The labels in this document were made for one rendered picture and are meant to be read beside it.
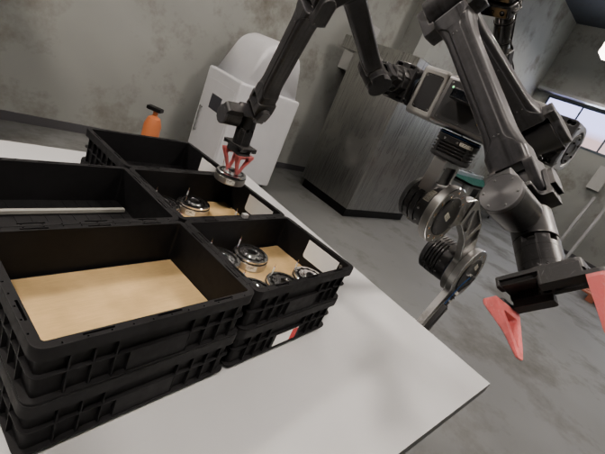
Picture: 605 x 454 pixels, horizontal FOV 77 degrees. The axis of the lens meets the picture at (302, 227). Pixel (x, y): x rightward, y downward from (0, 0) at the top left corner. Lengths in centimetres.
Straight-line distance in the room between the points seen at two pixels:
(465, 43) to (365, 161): 385
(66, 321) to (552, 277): 75
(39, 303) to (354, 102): 436
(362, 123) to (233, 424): 414
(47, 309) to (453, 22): 87
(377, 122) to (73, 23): 305
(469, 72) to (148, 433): 84
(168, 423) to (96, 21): 375
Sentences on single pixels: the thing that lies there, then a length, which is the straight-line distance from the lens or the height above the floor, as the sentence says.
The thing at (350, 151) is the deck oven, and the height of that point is 73.
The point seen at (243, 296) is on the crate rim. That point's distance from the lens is 79.
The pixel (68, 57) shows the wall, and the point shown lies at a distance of 422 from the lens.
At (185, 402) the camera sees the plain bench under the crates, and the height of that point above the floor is 70.
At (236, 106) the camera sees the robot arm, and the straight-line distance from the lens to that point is 122.
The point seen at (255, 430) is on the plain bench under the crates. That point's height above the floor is 70.
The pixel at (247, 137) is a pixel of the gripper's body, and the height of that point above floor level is 111.
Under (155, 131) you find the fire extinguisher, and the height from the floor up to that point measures 43.
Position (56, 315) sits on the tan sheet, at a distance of 81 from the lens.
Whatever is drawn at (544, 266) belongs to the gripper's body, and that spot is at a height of 127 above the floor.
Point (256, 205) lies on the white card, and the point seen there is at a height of 90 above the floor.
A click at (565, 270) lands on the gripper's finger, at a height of 128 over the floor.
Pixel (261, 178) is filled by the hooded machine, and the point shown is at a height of 15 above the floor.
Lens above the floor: 136
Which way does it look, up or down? 21 degrees down
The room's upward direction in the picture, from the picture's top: 24 degrees clockwise
